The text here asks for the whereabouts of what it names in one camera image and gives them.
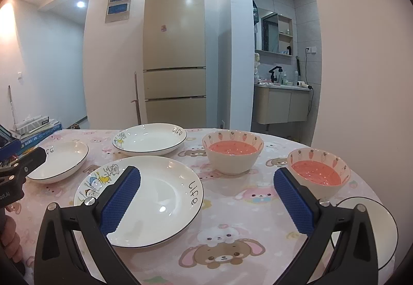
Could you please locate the beige three-door refrigerator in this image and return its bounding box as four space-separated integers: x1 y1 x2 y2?
143 0 207 128

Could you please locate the bathroom mirror cabinet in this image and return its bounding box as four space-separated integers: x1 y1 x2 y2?
256 8 295 56

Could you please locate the white life plate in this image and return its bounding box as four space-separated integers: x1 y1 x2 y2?
27 141 89 184
112 123 187 157
74 156 204 248

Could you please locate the bathroom vanity cabinet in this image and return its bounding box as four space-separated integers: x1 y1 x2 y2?
253 85 312 125

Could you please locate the white ribbed bowl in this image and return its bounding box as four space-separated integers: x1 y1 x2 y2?
329 196 398 270

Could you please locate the black faucet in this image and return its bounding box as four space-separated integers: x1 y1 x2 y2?
269 66 283 83

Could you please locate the wall electrical panel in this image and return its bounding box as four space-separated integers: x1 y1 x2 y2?
105 0 132 23

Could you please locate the white mop stick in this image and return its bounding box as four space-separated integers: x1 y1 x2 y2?
8 85 17 131

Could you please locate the white hair dryer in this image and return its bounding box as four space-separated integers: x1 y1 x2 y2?
296 81 313 90

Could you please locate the pink carrot bowl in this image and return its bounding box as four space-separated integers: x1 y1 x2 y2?
287 147 351 200
202 130 265 175

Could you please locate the person's left hand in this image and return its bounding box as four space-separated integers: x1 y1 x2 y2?
1 209 22 263

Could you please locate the pink cartoon tablecloth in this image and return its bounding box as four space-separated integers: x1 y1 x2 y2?
2 129 305 284

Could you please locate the stack of boxes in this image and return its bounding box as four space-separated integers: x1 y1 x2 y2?
15 119 62 155

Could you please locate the broom with red dustpan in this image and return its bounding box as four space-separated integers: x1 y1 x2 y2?
131 72 142 125

